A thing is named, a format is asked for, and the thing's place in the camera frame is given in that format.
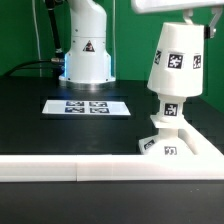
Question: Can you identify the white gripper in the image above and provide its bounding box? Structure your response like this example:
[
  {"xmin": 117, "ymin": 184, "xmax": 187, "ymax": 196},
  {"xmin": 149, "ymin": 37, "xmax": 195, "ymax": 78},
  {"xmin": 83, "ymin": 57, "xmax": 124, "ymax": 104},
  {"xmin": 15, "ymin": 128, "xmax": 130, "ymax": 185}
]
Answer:
[{"xmin": 131, "ymin": 0, "xmax": 224, "ymax": 39}]

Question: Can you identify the white lamp shade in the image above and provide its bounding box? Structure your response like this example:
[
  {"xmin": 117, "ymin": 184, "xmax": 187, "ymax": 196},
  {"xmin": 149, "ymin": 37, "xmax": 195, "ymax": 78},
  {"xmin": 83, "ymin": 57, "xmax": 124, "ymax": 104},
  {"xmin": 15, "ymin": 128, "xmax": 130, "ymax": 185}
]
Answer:
[{"xmin": 147, "ymin": 22, "xmax": 204, "ymax": 97}]

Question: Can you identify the white lamp bulb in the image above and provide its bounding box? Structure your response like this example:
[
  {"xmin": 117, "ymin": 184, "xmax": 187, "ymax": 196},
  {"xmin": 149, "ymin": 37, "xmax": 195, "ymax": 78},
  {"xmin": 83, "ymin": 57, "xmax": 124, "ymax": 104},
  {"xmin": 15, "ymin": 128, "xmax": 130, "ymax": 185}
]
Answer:
[{"xmin": 157, "ymin": 94, "xmax": 186, "ymax": 123}]

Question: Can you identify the white lamp base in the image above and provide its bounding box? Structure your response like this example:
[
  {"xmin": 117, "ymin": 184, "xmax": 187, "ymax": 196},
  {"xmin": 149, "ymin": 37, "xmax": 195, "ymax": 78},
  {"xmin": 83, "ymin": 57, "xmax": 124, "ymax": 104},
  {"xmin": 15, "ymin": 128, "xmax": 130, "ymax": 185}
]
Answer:
[{"xmin": 138, "ymin": 115, "xmax": 193, "ymax": 156}]

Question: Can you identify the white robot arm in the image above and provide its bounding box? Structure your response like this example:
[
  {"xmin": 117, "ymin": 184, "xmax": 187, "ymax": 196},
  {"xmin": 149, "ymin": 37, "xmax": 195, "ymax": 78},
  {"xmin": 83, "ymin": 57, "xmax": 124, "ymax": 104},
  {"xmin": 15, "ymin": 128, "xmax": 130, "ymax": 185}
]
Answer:
[{"xmin": 59, "ymin": 0, "xmax": 224, "ymax": 90}]

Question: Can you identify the white marker sheet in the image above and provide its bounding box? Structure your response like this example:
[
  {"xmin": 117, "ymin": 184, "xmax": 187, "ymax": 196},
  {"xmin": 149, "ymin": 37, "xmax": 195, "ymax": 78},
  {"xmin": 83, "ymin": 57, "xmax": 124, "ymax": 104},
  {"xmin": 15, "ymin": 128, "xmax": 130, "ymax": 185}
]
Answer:
[{"xmin": 42, "ymin": 100, "xmax": 130, "ymax": 116}]

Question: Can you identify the white L-shaped fence wall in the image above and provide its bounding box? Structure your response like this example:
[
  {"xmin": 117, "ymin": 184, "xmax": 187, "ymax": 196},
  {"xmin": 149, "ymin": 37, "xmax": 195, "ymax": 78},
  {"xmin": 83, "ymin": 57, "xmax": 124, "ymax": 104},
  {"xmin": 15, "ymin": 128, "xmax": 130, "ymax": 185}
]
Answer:
[{"xmin": 0, "ymin": 125, "xmax": 224, "ymax": 182}]

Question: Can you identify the thin white cable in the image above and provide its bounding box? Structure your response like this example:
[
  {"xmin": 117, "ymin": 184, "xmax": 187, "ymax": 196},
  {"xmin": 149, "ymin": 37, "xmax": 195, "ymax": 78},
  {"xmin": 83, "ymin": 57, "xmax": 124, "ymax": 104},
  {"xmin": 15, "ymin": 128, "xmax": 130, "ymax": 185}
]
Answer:
[{"xmin": 31, "ymin": 0, "xmax": 42, "ymax": 62}]

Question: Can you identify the black cable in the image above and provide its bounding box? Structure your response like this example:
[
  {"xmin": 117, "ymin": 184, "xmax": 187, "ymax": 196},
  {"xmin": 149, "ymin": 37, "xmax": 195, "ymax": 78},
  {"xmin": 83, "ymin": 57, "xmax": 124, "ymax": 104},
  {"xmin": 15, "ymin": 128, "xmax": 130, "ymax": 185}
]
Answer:
[{"xmin": 3, "ymin": 59, "xmax": 68, "ymax": 77}]

